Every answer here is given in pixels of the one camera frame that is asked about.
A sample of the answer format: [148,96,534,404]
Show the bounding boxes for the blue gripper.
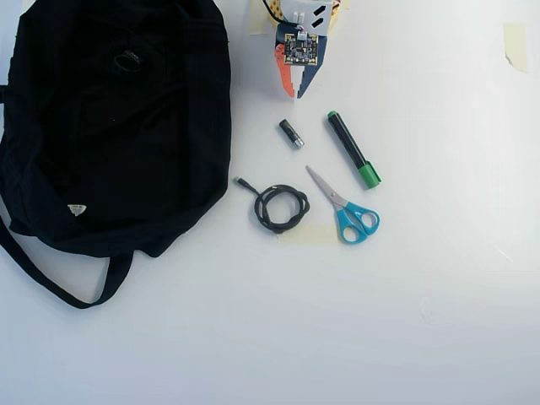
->
[273,24,330,100]

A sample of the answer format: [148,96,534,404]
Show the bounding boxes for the black fabric bag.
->
[0,0,234,311]

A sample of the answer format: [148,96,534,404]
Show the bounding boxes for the black AA battery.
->
[278,119,305,151]

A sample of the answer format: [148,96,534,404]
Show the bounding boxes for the black marker with green cap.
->
[327,110,383,191]

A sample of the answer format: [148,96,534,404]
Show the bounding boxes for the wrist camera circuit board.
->
[283,32,321,68]

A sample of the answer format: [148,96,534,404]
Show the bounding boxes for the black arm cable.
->
[262,0,289,27]

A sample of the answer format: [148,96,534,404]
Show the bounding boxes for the coiled black USB cable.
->
[233,176,312,236]

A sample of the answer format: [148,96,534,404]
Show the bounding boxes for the blue handled scissors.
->
[305,165,381,246]

